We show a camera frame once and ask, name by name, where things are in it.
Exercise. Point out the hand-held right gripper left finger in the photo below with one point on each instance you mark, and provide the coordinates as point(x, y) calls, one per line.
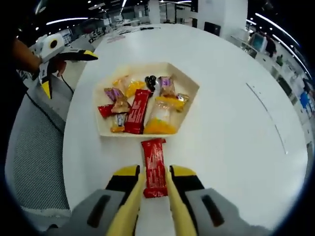
point(118, 184)

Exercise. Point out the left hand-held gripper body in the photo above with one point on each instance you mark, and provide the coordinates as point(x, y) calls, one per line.
point(48, 48)

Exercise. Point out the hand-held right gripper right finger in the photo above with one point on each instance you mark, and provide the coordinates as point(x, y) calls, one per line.
point(190, 182)

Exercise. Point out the cream food tongs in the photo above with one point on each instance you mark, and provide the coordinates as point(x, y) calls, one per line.
point(128, 211)

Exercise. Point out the long red snack packet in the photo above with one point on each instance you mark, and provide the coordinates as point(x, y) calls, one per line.
point(136, 113)
point(153, 167)

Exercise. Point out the small brown candy packet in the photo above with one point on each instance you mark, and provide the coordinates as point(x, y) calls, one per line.
point(118, 123)
point(183, 98)

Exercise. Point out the purple and brown snack packet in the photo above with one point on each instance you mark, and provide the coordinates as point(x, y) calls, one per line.
point(167, 84)
point(119, 100)

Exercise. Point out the small red snack packet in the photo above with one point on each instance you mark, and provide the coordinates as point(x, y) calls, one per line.
point(106, 111)

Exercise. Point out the orange-ended clear pastry packet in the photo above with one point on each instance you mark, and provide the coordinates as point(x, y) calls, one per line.
point(135, 88)
point(160, 115)

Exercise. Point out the beige hexagonal paper container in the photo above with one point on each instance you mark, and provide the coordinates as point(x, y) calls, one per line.
point(147, 70)

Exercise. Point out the clear packet of dark fruit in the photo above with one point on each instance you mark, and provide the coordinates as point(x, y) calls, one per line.
point(149, 81)

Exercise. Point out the person's left hand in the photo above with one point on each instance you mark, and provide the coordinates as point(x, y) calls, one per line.
point(60, 67)

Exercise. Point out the ceiling light strips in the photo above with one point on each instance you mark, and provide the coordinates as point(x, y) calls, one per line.
point(66, 21)

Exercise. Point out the pink paper sheet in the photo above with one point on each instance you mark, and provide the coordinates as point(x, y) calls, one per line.
point(115, 38)

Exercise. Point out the grey mesh office chair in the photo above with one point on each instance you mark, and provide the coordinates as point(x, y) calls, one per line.
point(37, 152)

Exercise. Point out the black rectangular panel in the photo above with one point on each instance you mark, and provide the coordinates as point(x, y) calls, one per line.
point(212, 28)

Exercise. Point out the white pillar with round mark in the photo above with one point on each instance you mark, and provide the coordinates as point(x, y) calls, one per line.
point(221, 12)

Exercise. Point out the white kiosk with blue screen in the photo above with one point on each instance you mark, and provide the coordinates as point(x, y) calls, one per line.
point(258, 41)

